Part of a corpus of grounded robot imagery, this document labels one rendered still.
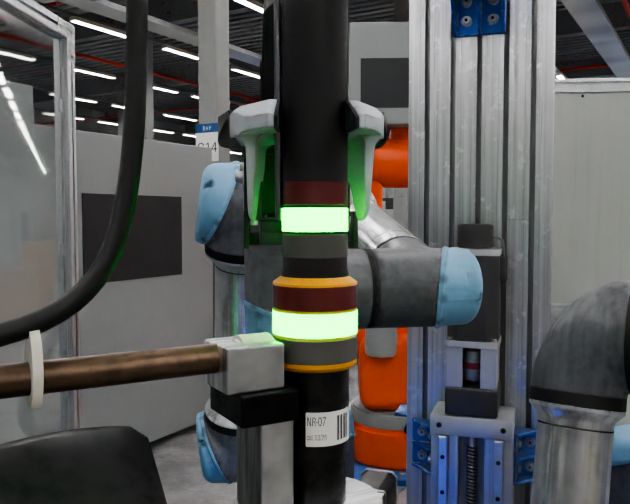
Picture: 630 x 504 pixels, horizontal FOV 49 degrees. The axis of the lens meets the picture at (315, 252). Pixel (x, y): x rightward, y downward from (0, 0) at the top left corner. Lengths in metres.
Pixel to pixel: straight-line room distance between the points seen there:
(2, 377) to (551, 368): 0.57
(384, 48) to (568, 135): 2.34
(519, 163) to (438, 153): 0.14
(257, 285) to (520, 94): 0.76
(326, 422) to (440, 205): 0.93
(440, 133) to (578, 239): 1.05
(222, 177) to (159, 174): 3.88
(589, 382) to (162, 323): 4.30
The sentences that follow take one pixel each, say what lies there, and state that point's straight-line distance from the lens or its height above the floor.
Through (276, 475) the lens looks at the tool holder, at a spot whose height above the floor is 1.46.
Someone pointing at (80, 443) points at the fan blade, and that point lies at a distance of 0.48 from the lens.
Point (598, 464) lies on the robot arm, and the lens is 0.77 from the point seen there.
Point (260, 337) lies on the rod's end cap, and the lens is 0.34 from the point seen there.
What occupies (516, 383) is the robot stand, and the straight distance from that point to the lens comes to 1.27.
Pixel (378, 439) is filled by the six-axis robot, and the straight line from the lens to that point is 4.39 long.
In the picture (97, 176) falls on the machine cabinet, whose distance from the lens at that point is 4.45.
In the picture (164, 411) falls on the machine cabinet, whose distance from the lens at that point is 5.03.
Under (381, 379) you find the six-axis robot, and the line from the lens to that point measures 4.33.
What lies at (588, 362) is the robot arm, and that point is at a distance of 0.74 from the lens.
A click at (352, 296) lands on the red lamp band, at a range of 0.34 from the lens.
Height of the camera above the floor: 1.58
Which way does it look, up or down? 3 degrees down
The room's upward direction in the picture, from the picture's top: straight up
